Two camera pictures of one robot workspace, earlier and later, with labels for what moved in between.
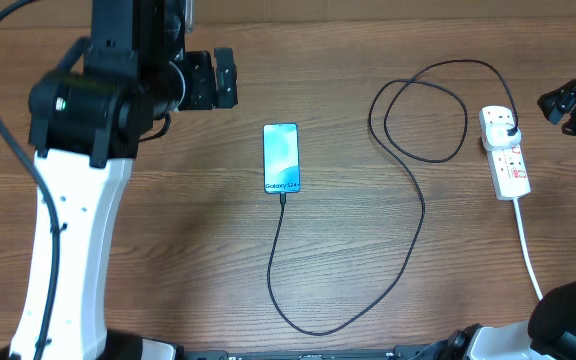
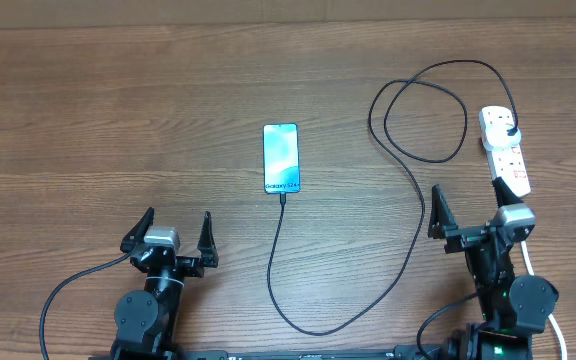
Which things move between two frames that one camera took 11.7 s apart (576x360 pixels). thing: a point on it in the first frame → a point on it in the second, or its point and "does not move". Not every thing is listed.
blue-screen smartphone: [281, 158] does not move
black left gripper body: [199, 91] → [186, 267]
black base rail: [406, 354] does not move
